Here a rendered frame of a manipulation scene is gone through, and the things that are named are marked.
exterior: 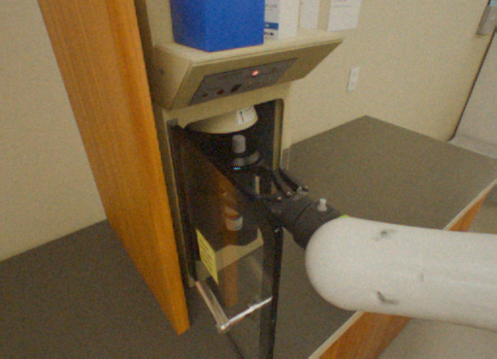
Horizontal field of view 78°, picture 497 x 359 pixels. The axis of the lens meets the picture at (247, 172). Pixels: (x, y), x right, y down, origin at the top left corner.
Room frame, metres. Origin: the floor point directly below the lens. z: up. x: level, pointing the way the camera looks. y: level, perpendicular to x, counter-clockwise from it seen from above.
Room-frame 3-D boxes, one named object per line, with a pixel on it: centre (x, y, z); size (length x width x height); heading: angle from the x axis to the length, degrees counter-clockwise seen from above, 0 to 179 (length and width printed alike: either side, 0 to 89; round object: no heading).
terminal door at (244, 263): (0.35, 0.05, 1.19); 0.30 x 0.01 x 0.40; 31
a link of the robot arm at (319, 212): (0.41, -0.13, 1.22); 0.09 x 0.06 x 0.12; 129
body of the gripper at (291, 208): (0.47, -0.08, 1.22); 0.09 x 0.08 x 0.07; 39
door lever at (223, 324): (0.28, 0.04, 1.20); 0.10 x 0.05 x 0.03; 31
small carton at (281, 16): (0.57, -0.05, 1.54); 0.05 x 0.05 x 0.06; 46
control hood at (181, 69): (0.55, -0.02, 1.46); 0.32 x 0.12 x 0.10; 128
